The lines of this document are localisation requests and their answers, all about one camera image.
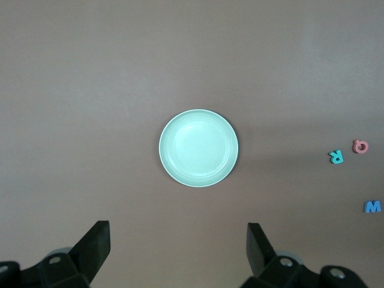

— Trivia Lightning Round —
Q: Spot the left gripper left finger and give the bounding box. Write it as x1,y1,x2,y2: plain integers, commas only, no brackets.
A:
0,220,111,288

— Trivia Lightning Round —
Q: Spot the pale green plate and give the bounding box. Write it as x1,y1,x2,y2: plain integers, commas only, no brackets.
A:
158,109,239,188

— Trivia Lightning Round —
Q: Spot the teal foam letter R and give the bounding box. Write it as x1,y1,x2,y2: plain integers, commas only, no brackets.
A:
328,149,344,165

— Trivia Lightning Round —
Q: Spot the pink foam letter Q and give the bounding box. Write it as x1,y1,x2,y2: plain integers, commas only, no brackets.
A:
352,139,370,155

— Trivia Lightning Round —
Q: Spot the blue foam capital W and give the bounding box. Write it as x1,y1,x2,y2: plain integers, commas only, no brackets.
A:
364,200,382,214

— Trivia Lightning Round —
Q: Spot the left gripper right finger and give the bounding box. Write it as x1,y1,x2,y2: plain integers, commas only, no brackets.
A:
239,223,367,288

